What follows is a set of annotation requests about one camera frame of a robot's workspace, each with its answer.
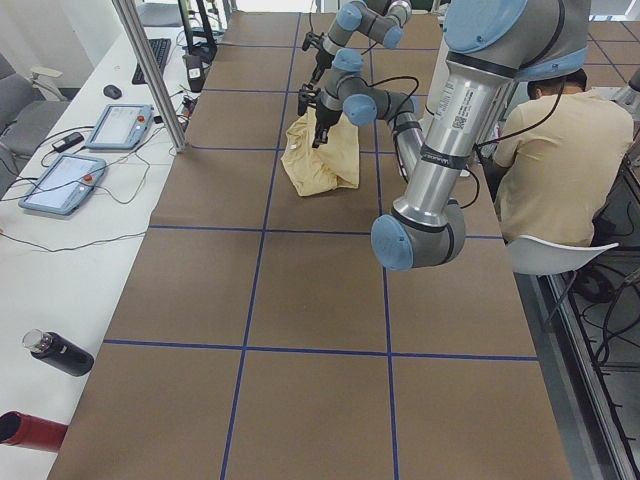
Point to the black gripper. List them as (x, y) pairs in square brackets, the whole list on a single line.
[(323, 118), (321, 61)]

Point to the cream long-sleeve printed shirt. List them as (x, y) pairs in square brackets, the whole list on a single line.
[(330, 166)]

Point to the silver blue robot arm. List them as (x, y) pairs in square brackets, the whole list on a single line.
[(380, 21), (490, 44)]

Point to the far blue teach pendant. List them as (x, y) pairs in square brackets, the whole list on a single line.
[(120, 127)]

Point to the blue teach pendant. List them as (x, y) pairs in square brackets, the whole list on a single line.
[(120, 127), (65, 184)]

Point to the black computer mouse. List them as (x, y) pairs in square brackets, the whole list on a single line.
[(112, 92)]

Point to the seated person in beige shirt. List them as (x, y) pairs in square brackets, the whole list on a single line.
[(559, 159)]

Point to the small black phone device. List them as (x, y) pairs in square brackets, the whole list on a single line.
[(67, 142)]

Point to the white chair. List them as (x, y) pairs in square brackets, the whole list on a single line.
[(533, 256)]

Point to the near blue teach pendant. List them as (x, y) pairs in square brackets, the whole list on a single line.
[(65, 184)]

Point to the grey office chair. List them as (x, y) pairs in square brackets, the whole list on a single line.
[(29, 110)]

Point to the black water bottle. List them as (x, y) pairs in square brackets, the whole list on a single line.
[(58, 352)]

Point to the red cylinder bottle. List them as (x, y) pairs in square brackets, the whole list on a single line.
[(27, 431)]

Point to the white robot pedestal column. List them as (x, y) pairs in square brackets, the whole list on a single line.
[(438, 82)]

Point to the aluminium frame post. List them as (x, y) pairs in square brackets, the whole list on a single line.
[(129, 18)]

